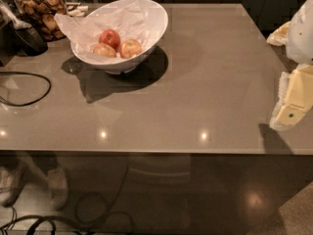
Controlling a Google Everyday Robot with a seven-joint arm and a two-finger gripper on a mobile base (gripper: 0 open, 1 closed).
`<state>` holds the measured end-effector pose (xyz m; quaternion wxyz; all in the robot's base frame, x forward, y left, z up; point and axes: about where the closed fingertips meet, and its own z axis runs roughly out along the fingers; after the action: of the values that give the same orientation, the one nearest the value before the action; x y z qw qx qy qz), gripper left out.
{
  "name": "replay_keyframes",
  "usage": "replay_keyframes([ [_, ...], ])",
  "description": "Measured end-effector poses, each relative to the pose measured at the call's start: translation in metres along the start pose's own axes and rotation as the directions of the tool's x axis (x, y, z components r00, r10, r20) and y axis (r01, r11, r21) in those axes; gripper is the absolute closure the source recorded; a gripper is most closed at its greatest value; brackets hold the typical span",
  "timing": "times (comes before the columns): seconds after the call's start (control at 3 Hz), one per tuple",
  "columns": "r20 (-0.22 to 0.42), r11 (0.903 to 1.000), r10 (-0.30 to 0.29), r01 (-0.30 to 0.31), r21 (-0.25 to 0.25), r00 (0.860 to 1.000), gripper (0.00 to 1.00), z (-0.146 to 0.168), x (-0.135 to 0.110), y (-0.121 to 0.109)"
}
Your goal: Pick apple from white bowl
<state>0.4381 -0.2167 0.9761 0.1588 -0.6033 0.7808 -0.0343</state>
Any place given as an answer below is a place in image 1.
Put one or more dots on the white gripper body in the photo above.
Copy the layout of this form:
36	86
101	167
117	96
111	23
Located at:
301	33

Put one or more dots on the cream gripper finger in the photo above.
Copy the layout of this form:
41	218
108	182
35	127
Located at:
295	98
279	36

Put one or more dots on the white bowl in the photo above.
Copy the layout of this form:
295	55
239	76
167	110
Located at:
111	65

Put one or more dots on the red apple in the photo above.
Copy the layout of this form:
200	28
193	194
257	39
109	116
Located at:
110	37

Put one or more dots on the small white items behind bowl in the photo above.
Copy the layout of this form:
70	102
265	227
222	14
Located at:
77	10

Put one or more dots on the white crumpled paper liner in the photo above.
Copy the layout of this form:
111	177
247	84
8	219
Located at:
143	20

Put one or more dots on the glass jar of cookies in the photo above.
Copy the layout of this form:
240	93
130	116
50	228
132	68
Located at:
42	12

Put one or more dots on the black round appliance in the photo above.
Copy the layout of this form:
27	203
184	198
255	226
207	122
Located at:
26	36

